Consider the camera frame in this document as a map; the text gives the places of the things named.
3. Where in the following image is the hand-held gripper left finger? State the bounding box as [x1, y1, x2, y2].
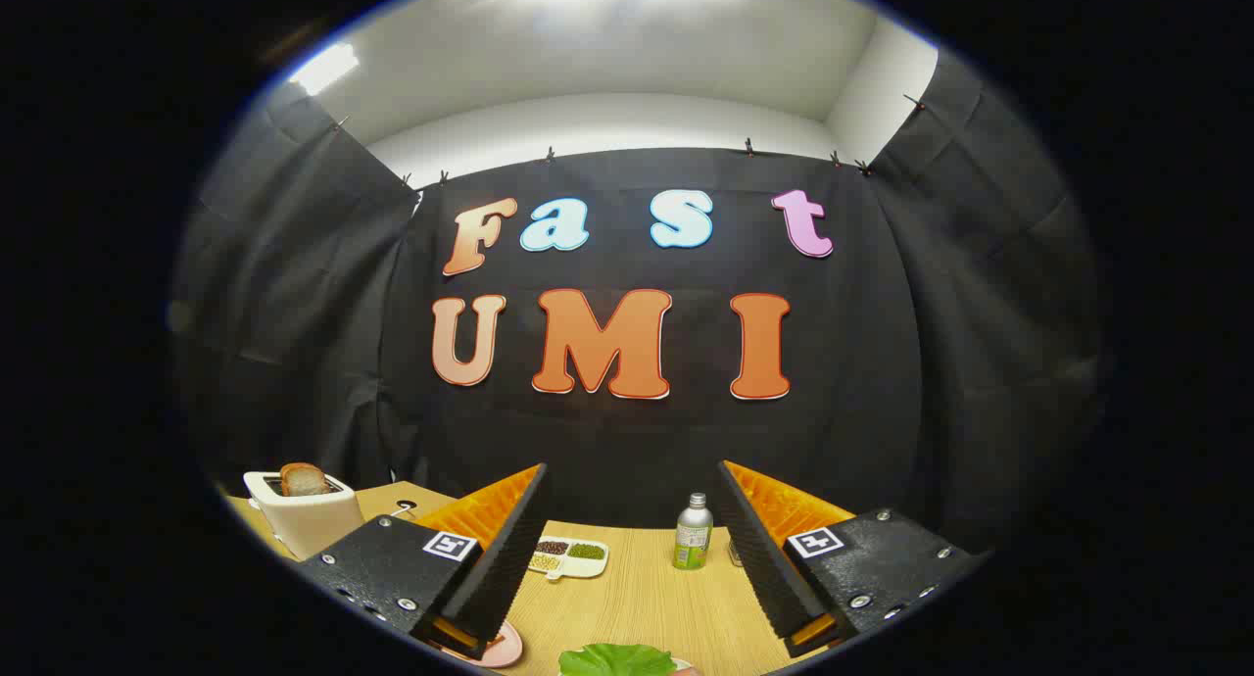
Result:
[297, 462, 552, 660]

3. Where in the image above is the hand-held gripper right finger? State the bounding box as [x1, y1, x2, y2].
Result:
[717, 459, 990, 659]

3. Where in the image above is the green lettuce leaf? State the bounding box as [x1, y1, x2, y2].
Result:
[558, 643, 677, 676]

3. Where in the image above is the toasted bread slice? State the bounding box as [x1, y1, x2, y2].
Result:
[280, 463, 329, 498]

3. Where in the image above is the green drink bottle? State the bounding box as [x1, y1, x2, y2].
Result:
[673, 493, 714, 571]

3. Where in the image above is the white divided dish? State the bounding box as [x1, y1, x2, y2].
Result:
[529, 537, 609, 582]

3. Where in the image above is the pink round plate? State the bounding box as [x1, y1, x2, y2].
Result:
[441, 622, 523, 669]

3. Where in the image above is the black backdrop cloth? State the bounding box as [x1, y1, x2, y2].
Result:
[169, 49, 1108, 559]

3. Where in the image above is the white toaster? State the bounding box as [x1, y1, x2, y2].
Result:
[243, 470, 365, 559]

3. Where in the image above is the ceiling light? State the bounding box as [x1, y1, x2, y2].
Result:
[290, 43, 361, 97]

